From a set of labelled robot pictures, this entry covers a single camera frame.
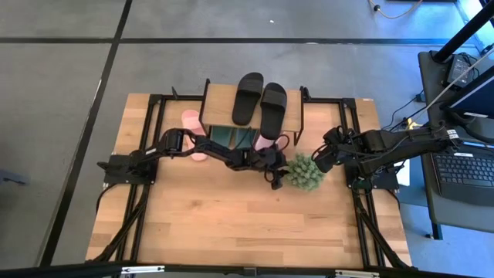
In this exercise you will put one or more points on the green succulent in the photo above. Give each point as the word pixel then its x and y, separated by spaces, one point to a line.
pixel 306 175

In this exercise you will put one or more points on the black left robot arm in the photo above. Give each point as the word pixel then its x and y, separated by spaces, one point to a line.
pixel 216 148

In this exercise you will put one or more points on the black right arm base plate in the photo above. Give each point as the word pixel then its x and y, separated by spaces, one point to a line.
pixel 386 184

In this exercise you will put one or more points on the silver beam bracket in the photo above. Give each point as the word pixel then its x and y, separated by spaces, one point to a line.
pixel 143 269
pixel 357 274

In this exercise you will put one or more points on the black computer monitor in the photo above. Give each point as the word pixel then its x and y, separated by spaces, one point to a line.
pixel 478 100

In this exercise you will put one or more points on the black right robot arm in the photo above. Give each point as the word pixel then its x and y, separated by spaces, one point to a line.
pixel 405 143

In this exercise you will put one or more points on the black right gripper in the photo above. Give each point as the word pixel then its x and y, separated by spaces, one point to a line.
pixel 332 152

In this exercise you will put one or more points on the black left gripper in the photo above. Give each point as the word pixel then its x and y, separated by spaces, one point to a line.
pixel 268 160

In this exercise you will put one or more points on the white table corner sticker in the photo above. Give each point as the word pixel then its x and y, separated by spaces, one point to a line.
pixel 368 99

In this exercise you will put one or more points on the grey beam clamp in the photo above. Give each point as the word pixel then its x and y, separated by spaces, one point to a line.
pixel 250 272

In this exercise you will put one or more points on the black diagonal pole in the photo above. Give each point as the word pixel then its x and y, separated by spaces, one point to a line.
pixel 463 32

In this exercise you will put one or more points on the black computer keyboard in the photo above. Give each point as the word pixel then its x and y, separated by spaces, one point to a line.
pixel 467 177

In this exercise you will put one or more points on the grey metal foot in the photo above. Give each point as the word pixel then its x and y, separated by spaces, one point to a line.
pixel 11 178

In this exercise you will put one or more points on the black power adapter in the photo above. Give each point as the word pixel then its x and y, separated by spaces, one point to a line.
pixel 458 69

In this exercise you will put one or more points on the black floor plug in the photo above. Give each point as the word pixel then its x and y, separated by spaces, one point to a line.
pixel 420 97

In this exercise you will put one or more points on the wooden shelf with black frame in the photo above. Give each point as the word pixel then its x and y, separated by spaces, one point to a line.
pixel 218 108

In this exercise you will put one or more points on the black crossbeam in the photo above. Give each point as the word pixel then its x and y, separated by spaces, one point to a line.
pixel 77 270

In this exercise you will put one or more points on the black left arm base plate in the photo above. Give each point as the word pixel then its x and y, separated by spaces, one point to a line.
pixel 131 180

